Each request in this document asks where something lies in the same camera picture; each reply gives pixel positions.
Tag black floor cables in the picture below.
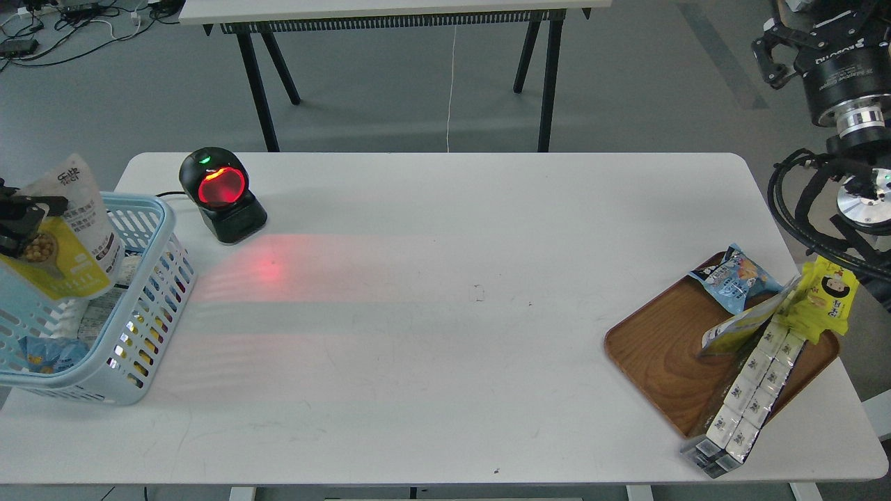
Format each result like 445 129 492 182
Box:
0 0 185 74

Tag brown wooden tray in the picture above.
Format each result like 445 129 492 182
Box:
604 276 840 438

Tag yellow silver snack pouch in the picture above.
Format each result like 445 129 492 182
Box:
699 276 804 356

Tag black barcode scanner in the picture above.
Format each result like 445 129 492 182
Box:
178 147 268 244

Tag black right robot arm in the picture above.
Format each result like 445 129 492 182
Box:
751 1 890 308

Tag white background table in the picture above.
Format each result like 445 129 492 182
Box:
178 1 610 152

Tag blue snack bag in basket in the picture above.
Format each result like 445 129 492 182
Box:
19 336 89 374

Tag white hanging cable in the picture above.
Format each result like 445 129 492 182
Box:
446 26 458 153

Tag light blue plastic basket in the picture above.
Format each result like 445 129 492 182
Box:
1 191 196 405

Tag white snack bag in basket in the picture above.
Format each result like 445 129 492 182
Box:
61 250 142 347

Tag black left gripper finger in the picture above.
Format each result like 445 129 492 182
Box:
1 196 69 259

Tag yellow nut snack pouch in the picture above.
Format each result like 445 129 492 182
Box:
1 154 124 302

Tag silver white long snack pack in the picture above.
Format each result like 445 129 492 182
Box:
680 320 807 479

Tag yellow cartoon snack pack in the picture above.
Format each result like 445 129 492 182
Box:
778 256 859 344

